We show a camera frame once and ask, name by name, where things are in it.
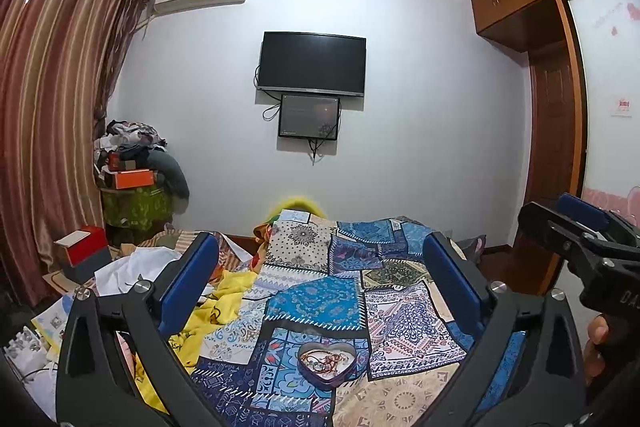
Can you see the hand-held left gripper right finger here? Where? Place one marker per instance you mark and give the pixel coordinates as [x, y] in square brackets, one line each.
[450, 287]

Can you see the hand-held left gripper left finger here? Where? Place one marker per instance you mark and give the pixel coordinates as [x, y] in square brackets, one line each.
[192, 281]

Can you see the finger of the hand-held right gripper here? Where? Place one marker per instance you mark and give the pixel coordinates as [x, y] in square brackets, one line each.
[582, 207]
[555, 232]

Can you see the heart-shaped tin box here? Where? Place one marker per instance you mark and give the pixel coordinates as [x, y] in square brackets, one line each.
[325, 379]

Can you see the person's right hand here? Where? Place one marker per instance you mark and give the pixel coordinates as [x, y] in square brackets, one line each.
[596, 337]

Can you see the yellow cloth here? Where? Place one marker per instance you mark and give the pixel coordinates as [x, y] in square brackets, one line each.
[225, 302]

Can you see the dark patterned pillow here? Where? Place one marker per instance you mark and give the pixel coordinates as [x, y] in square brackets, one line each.
[472, 247]

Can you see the crumpled white cloth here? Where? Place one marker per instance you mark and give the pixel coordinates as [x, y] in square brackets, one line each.
[135, 269]

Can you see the brown wooden door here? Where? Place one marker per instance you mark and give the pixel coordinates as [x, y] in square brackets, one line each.
[552, 147]

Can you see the green patterned cloth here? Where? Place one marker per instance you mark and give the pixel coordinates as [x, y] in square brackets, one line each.
[137, 207]

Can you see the blue patchwork blanket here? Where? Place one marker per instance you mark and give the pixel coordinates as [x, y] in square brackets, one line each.
[350, 307]

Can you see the small pink paper sticker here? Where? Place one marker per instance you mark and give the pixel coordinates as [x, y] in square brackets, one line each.
[622, 106]

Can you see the red and white box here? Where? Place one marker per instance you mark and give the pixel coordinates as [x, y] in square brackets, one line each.
[82, 247]

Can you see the orange box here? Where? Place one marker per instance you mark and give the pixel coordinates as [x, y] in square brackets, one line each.
[134, 178]

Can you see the yellow round object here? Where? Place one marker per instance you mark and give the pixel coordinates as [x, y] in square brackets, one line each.
[295, 207]

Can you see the illustrated booklet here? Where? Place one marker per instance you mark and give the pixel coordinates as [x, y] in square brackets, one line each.
[50, 322]

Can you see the pile of clothes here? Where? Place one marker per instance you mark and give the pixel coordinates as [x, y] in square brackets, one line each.
[132, 139]

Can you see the white paper sheet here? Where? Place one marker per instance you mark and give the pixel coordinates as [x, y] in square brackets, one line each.
[37, 387]

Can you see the striped brown curtain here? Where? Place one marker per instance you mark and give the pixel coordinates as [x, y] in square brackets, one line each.
[55, 117]

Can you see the small black wall screen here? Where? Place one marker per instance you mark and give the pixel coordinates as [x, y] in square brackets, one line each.
[309, 116]

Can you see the black wall television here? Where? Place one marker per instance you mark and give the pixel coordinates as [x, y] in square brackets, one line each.
[312, 63]

